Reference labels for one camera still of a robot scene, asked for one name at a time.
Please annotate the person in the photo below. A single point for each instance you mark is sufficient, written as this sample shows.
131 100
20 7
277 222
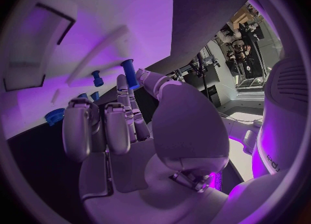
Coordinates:
229 36

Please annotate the long blue cylinder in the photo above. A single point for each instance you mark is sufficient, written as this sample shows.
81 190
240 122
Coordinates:
130 73

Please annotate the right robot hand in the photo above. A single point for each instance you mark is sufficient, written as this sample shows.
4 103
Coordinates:
184 126

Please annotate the blue peg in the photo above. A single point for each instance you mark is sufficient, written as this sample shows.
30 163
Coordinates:
97 80

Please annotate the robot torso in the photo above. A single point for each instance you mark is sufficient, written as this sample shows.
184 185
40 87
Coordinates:
284 121

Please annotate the blue plug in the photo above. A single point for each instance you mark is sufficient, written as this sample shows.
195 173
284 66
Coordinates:
95 95
83 95

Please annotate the blue gear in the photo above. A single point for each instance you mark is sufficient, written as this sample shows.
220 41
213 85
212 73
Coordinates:
54 116

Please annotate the white task board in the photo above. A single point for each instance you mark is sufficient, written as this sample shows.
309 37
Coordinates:
116 10

